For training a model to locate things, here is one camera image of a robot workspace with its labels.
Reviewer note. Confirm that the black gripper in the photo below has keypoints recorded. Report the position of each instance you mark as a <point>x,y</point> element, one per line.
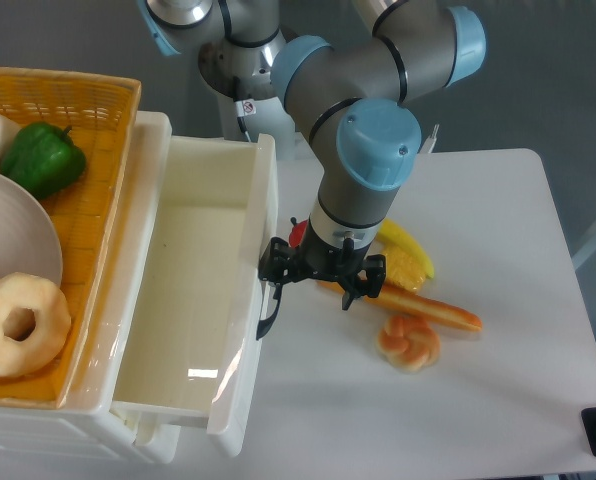
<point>281,264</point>

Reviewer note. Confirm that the white drawer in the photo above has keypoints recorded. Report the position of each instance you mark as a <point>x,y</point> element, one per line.
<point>192,354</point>

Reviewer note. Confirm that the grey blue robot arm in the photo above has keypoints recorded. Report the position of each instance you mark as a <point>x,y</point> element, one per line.
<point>349,106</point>

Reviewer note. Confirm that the white drawer cabinet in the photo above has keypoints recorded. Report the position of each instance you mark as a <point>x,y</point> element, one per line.
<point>87,426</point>

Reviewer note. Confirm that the red bell pepper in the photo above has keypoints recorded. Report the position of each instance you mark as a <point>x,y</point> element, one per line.
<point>297,232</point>

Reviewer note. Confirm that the yellow banana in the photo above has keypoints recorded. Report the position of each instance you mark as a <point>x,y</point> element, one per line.
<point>392,234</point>

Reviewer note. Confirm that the yellow corn piece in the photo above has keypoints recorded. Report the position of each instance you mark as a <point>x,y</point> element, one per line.
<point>402,270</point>

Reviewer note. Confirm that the long baguette bread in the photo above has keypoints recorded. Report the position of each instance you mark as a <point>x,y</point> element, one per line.
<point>402,301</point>

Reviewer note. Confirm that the knotted bread roll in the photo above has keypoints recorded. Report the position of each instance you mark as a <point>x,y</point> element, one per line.
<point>408,343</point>

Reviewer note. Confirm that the orange woven basket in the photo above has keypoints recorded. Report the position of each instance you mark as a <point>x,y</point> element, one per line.
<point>101,110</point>

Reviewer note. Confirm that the green bell pepper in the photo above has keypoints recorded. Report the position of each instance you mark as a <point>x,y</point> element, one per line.
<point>43,160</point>

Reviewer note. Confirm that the beige plate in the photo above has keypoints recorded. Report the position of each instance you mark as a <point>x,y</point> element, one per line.
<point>28,239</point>

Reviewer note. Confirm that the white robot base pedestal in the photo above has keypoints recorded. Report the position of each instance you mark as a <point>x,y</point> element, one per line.
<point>239,76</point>

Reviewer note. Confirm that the plain ring donut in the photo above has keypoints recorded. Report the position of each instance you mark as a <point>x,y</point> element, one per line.
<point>34,323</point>

